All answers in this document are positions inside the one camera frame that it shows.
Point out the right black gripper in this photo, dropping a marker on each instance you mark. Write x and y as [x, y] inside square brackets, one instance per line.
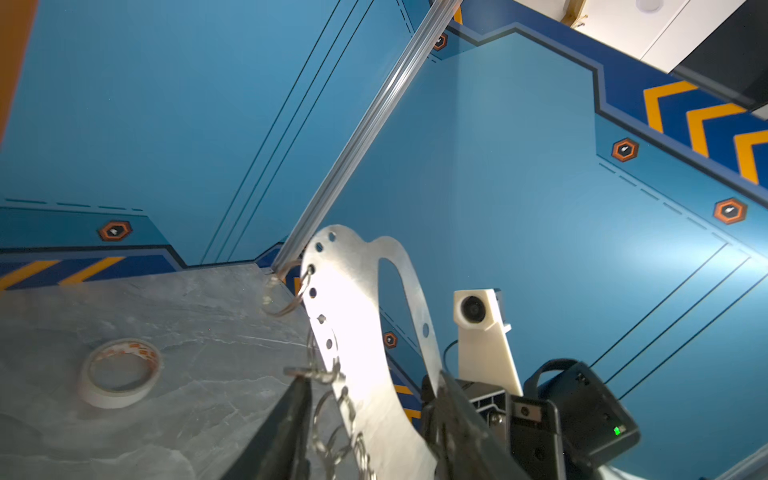
[528, 428]

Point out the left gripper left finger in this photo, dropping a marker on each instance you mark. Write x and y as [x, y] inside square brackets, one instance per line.
[278, 449]

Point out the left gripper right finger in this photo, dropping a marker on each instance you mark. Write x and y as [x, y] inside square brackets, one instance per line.
[463, 445]

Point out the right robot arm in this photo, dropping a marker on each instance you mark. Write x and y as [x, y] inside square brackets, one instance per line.
[566, 424]

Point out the masking tape roll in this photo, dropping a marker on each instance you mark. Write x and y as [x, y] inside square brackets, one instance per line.
[119, 373]

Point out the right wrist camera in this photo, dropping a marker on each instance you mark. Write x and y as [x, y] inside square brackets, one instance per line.
[484, 353]

